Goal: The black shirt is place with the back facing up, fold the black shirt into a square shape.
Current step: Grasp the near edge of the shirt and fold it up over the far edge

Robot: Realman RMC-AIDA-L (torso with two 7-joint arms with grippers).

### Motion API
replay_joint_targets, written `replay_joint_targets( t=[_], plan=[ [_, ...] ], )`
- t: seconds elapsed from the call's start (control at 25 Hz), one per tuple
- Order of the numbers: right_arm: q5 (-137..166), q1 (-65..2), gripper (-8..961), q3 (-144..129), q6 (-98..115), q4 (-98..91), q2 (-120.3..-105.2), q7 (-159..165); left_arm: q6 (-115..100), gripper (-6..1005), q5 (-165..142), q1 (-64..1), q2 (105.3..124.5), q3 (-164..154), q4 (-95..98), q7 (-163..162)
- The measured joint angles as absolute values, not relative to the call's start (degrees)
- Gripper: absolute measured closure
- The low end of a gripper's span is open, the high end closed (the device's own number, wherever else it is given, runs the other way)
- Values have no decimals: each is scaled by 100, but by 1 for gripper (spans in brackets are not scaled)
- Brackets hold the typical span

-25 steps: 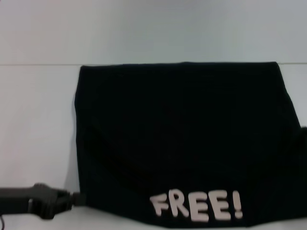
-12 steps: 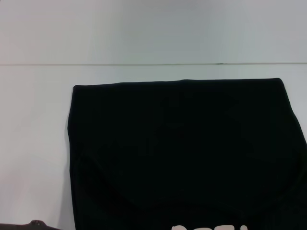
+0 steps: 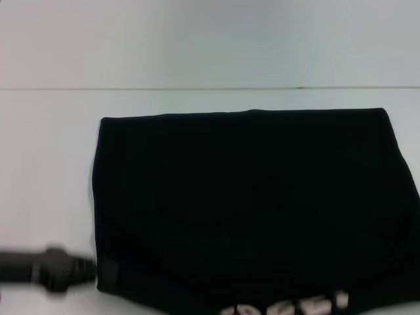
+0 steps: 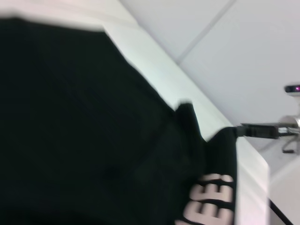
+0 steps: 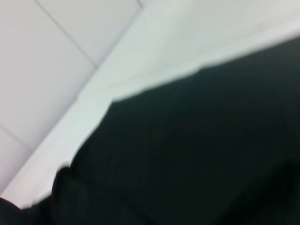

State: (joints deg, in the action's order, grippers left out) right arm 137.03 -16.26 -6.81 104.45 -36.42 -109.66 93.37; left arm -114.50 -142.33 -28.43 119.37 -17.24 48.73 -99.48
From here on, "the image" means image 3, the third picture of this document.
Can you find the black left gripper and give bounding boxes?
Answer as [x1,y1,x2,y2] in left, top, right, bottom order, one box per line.
[0,246,96,293]

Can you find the black t-shirt with FREE print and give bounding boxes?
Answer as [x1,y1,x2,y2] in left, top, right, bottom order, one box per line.
[87,107,420,315]

